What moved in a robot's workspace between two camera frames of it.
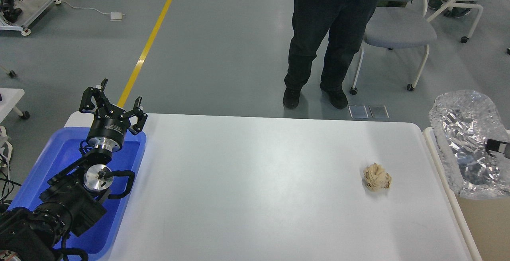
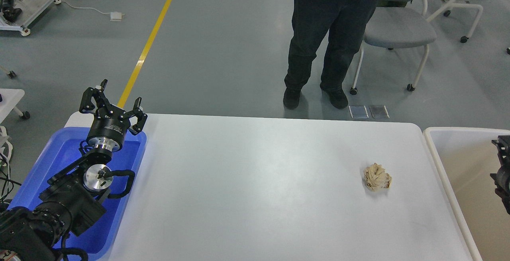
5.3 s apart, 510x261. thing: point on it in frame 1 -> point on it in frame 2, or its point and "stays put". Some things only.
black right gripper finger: [491, 146] -> [502, 179]
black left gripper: [110, 122] stays put
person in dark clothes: [340, 4] stays put
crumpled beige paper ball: [377, 178] stays put
